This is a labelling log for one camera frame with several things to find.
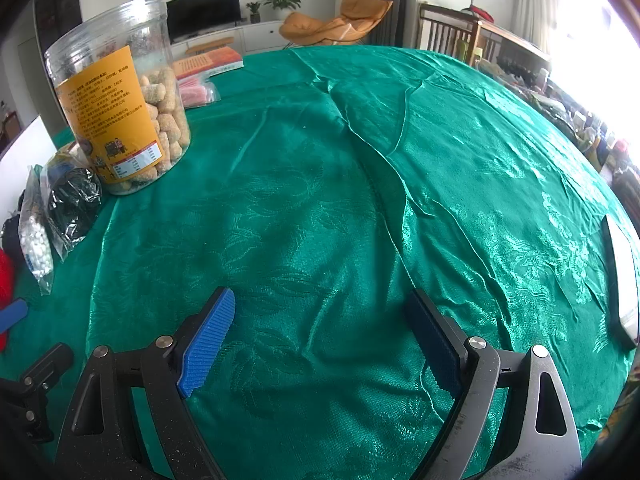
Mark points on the dark wooden cabinet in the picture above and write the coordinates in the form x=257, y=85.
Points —
x=57, y=5

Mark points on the black television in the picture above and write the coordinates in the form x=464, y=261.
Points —
x=202, y=10

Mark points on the plastic bag of black scrunchies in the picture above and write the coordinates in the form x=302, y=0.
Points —
x=75, y=205

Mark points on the clear plastic snack jar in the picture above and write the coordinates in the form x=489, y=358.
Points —
x=100, y=110

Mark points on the green satin tablecloth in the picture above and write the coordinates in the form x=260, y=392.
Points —
x=325, y=185

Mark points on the orange book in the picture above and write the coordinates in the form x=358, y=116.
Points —
x=210, y=60

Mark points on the plastic bag of white beads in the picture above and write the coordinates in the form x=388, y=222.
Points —
x=35, y=245

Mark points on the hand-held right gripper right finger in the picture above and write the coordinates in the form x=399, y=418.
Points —
x=435, y=345

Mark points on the pile of assorted clutter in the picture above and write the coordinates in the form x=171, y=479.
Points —
x=560, y=100

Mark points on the yellowish packet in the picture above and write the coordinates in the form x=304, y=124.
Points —
x=67, y=157

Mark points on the plastic bag of pink items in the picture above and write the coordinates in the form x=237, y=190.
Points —
x=197, y=92

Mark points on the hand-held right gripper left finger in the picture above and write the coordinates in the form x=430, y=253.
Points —
x=207, y=340

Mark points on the small potted plant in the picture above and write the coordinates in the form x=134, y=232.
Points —
x=254, y=11

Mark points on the large potted plant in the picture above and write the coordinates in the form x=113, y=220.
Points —
x=284, y=0

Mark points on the grey curtain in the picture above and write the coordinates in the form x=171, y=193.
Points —
x=387, y=5

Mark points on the wooden chair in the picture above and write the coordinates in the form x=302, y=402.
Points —
x=450, y=35

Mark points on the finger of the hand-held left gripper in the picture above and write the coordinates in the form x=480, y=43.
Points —
x=12, y=315
x=47, y=367

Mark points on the orange lounge chair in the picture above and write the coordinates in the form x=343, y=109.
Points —
x=320, y=27

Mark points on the white board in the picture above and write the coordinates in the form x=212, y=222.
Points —
x=25, y=160

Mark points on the white television cabinet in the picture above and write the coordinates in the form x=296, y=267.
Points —
x=260, y=35

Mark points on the white tablet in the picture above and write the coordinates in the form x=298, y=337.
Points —
x=622, y=280

